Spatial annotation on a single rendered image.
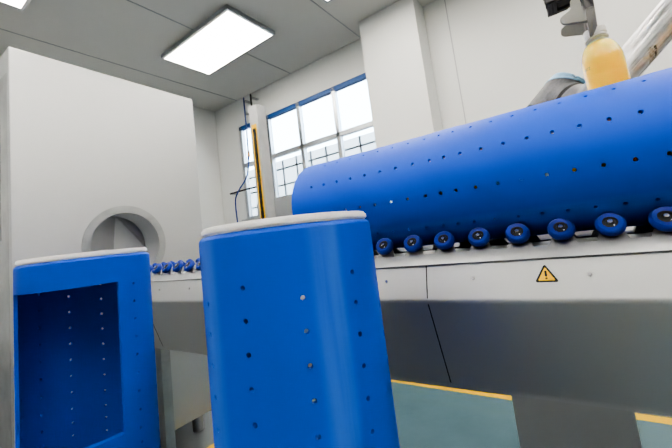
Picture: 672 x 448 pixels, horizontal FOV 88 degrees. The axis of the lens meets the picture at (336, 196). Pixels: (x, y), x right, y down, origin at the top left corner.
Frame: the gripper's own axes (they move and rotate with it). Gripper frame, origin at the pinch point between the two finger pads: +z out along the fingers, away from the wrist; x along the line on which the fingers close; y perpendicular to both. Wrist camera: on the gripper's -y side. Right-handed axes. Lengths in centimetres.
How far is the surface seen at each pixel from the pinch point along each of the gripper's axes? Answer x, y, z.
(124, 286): 49, 102, 41
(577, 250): 13.1, 10.4, 43.5
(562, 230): 12.8, 12.1, 39.7
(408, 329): 13, 46, 59
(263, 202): -28, 131, 16
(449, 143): 12.9, 29.8, 18.3
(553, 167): 15.4, 11.5, 27.9
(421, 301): 16, 41, 52
